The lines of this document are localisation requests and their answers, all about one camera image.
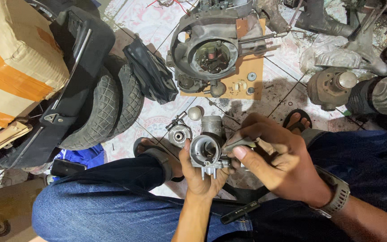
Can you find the person's right hand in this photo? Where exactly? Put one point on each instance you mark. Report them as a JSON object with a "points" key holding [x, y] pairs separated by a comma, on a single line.
{"points": [[281, 164]]}

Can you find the person's left hand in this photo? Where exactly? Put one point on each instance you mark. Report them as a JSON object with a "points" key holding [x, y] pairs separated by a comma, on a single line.
{"points": [[200, 186]]}

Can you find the silver carburetor body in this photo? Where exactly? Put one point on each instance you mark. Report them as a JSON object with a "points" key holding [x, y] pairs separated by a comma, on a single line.
{"points": [[207, 148]]}

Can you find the grey sandpaper piece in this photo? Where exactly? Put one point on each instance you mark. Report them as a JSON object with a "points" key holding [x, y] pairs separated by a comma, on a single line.
{"points": [[239, 144]]}

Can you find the black marker pen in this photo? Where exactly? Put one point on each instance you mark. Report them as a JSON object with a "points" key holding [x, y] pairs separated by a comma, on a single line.
{"points": [[240, 212]]}

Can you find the person's right foot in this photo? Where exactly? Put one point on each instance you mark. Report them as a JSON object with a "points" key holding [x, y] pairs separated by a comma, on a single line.
{"points": [[296, 119]]}

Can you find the person's foot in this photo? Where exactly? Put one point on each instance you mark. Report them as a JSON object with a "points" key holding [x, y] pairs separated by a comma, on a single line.
{"points": [[146, 147], [296, 119]]}

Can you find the black right sandal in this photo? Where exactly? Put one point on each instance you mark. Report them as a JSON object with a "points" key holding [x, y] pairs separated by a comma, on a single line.
{"points": [[301, 113]]}

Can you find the black sandal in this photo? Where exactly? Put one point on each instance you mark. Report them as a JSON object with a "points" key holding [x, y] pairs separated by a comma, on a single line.
{"points": [[301, 113], [139, 143]]}

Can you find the silver carburetor cap with tube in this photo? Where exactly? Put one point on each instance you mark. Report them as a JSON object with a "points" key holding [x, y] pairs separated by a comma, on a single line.
{"points": [[179, 133]]}

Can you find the grey wristwatch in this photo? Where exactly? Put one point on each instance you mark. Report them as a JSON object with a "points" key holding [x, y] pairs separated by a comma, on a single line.
{"points": [[334, 193]]}

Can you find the person's left foot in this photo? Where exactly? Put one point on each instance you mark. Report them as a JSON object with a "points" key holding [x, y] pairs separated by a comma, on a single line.
{"points": [[146, 147]]}

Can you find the silver dome cap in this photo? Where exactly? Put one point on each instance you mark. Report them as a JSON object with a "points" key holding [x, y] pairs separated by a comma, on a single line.
{"points": [[195, 113]]}

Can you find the black left sandal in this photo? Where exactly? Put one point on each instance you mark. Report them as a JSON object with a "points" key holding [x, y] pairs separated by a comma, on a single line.
{"points": [[139, 143]]}

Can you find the person's blue jeans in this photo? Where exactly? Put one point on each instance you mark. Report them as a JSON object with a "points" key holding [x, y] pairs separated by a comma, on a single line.
{"points": [[113, 208]]}

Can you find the finned engine cylinder with piston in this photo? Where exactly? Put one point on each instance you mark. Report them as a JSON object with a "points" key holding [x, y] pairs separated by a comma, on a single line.
{"points": [[329, 88]]}

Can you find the brown cardboard sheet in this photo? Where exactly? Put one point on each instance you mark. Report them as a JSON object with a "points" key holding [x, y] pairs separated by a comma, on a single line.
{"points": [[247, 69]]}

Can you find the small black scooter tyre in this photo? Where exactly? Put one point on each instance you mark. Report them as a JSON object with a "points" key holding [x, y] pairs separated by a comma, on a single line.
{"points": [[129, 97]]}

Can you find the clear plastic bag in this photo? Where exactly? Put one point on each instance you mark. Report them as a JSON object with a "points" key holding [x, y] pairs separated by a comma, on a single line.
{"points": [[314, 50]]}

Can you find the finned grey cylinder head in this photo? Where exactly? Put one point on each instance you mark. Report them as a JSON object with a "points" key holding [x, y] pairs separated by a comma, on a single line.
{"points": [[381, 94]]}

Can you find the blue cloth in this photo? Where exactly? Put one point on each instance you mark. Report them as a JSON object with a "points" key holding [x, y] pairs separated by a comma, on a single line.
{"points": [[81, 157]]}

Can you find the black rubber inner tube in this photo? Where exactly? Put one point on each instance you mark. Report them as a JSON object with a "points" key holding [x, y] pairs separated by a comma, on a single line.
{"points": [[149, 72]]}

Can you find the large black scooter tyre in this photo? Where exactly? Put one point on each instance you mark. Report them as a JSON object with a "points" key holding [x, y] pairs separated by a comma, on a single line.
{"points": [[96, 114]]}

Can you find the flat black box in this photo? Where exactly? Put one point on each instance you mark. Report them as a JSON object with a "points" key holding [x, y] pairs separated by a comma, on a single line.
{"points": [[67, 167]]}

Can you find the grey engine crankcase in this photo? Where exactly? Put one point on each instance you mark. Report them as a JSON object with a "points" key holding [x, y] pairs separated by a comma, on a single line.
{"points": [[210, 50]]}

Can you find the grey metal scooter fork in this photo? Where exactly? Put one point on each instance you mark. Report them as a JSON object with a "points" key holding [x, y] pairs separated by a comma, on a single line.
{"points": [[358, 47]]}

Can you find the dark metal exhaust pipe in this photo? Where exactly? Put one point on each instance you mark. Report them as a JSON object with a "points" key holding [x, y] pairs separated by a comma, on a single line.
{"points": [[321, 20]]}

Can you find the black scooter seat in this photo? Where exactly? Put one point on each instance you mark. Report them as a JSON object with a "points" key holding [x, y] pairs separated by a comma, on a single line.
{"points": [[72, 80]]}

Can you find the wooden planks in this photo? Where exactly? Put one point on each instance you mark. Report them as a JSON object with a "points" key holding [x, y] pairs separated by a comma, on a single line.
{"points": [[3, 136]]}

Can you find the cardboard box with orange tape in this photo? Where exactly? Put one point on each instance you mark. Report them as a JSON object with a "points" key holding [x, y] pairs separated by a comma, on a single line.
{"points": [[15, 64]]}

